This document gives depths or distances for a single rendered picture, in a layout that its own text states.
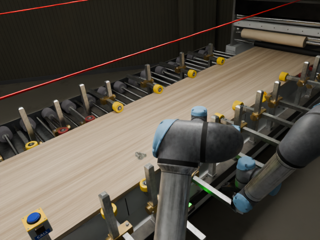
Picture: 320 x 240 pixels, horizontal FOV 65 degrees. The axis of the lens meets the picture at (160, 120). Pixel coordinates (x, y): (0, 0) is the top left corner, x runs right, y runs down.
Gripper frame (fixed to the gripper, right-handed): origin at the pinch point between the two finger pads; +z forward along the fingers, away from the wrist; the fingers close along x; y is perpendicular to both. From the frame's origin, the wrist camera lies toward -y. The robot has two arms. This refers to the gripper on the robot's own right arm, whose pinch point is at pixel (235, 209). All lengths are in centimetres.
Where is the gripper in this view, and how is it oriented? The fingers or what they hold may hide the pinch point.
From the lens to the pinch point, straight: 144.0
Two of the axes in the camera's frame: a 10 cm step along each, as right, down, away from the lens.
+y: 6.6, 3.6, -6.6
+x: 7.4, -4.0, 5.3
